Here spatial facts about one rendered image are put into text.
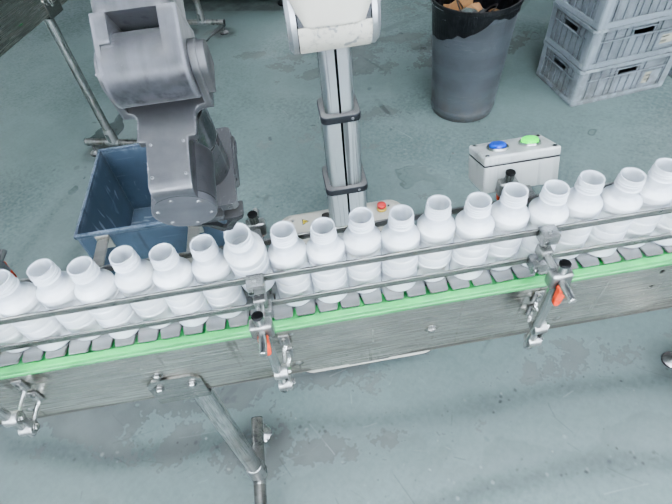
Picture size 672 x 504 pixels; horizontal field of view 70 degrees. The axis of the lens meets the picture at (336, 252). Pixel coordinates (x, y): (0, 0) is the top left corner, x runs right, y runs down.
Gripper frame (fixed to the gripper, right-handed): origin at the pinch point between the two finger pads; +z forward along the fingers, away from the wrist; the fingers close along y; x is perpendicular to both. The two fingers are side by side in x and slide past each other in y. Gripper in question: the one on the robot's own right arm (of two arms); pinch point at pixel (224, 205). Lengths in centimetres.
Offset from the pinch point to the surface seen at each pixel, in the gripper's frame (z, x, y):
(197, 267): 11.7, -7.1, 3.2
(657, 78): 169, 222, -132
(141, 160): 53, -31, -47
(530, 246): 18.0, 45.5, 6.5
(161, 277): 11.2, -12.4, 4.1
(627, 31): 136, 188, -140
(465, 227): 11.8, 33.9, 3.9
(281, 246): 9.8, 5.9, 2.9
